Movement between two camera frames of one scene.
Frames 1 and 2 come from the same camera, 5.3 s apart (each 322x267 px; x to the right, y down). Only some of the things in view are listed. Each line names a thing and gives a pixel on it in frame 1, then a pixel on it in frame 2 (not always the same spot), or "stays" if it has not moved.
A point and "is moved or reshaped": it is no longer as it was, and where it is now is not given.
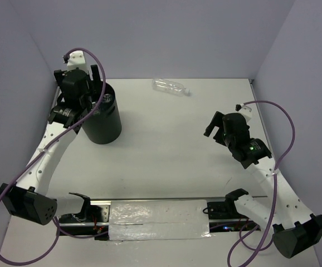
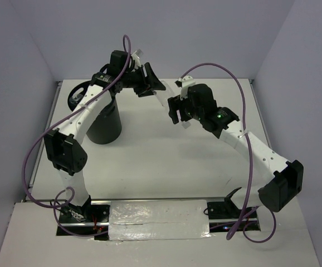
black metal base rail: x=222 y=216 stays
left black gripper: x=95 y=85 to x=146 y=89
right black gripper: x=217 y=120 to x=174 y=104
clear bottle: x=161 y=84 is moved or reshaped
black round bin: x=105 y=126 stays
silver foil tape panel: x=160 y=219 stays
